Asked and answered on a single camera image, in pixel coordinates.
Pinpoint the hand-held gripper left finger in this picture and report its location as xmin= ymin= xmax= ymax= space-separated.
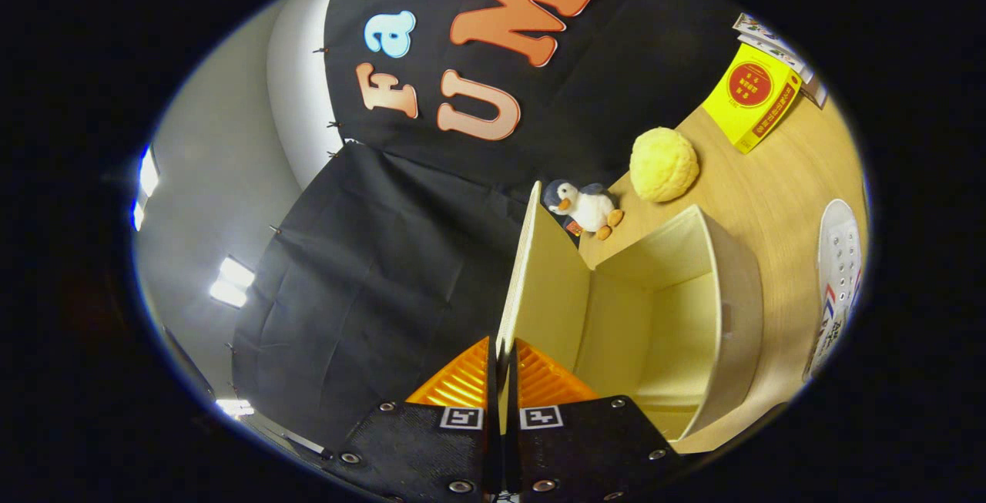
xmin=324 ymin=336 xmax=501 ymax=503

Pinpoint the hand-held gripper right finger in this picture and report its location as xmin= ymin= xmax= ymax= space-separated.
xmin=505 ymin=337 xmax=682 ymax=503

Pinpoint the cream storage box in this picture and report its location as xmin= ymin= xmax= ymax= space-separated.
xmin=497 ymin=182 xmax=765 ymax=455

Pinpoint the white canvas shoe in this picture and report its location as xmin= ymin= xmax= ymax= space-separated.
xmin=801 ymin=199 xmax=864 ymax=383

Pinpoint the penguin plush toy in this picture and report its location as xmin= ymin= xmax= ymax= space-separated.
xmin=542 ymin=178 xmax=626 ymax=242

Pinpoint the yellow round plush toy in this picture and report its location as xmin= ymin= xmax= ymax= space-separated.
xmin=629 ymin=127 xmax=701 ymax=203

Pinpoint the row of black cloth clips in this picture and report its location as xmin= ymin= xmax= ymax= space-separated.
xmin=223 ymin=45 xmax=345 ymax=354

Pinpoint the yellow book red circle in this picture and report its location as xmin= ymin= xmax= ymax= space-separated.
xmin=701 ymin=42 xmax=803 ymax=155

